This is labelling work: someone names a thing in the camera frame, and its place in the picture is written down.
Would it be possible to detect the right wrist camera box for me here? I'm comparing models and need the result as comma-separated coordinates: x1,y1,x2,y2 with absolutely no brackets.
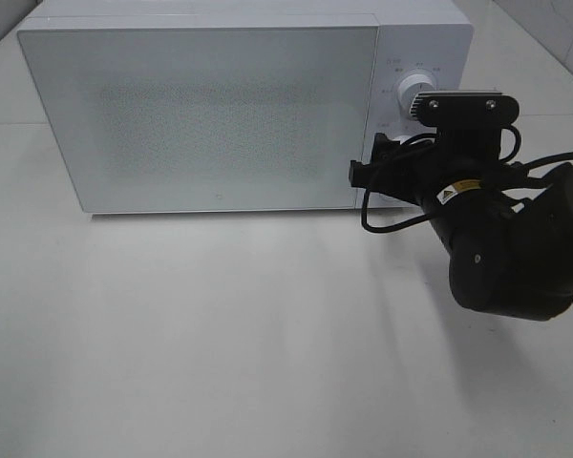
410,90,520,130

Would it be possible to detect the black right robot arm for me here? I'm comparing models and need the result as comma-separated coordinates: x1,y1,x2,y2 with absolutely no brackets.
349,131,573,321

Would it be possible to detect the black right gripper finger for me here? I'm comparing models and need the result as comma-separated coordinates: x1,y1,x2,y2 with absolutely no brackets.
371,133,396,162
348,160,371,189

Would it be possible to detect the upper white power knob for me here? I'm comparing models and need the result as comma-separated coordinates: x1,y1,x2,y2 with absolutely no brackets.
396,70,436,117

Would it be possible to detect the round white door button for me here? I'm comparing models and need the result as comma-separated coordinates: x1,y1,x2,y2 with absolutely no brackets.
376,195,403,209

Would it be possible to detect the white microwave oven body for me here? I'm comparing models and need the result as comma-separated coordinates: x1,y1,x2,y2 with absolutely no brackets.
17,0,475,222

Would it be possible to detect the white timer knob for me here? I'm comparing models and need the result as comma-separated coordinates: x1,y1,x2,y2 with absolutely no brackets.
395,135,419,145

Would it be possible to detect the white microwave door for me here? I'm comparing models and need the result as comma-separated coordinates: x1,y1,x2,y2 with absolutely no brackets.
18,28,376,214

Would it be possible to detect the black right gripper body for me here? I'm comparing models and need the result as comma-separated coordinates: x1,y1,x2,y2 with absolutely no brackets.
362,137,487,215

